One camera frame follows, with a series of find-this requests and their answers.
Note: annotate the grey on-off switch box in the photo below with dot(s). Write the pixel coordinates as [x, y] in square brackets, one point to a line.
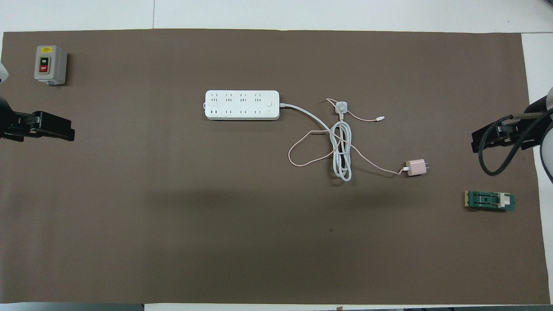
[49, 65]

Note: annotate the green knife switch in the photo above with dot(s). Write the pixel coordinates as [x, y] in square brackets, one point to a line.
[488, 201]

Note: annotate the pink charger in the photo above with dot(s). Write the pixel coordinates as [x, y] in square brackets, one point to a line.
[417, 167]

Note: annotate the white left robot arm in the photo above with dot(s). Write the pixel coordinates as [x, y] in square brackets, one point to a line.
[2, 73]

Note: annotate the brown table mat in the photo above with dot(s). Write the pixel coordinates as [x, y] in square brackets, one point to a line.
[259, 237]

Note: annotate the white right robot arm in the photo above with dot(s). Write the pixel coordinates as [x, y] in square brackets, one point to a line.
[548, 144]

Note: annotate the white power strip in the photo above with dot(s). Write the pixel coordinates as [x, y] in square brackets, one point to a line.
[242, 106]

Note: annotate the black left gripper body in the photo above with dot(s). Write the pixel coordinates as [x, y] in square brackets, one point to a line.
[13, 125]

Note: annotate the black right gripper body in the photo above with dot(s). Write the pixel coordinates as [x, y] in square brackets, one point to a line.
[525, 136]

